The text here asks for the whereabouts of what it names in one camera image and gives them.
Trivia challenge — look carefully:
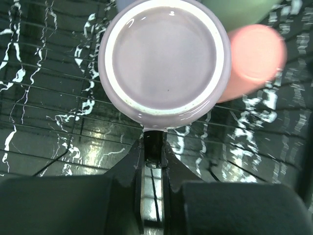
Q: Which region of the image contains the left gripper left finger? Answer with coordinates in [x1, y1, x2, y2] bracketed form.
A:
[0, 140, 144, 235]

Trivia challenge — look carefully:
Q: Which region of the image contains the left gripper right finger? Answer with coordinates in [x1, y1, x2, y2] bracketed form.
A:
[161, 143, 311, 235]

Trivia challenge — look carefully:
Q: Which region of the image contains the pink ceramic mug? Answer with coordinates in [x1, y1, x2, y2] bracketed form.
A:
[97, 0, 232, 169]

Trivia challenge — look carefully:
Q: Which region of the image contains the black marble pattern mat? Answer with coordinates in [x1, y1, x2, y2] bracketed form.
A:
[0, 0, 313, 235]

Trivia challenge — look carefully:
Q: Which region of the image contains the pink plastic cup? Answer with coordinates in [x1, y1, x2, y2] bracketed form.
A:
[218, 24, 287, 103]

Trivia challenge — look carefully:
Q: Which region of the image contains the green plastic cup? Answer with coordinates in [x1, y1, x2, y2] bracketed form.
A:
[201, 0, 281, 32]

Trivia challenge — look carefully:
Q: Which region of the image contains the purple plastic cup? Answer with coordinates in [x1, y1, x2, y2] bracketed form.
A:
[115, 0, 133, 12]

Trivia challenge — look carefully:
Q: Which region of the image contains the black wire dish rack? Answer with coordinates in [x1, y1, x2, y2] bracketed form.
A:
[0, 0, 313, 185]

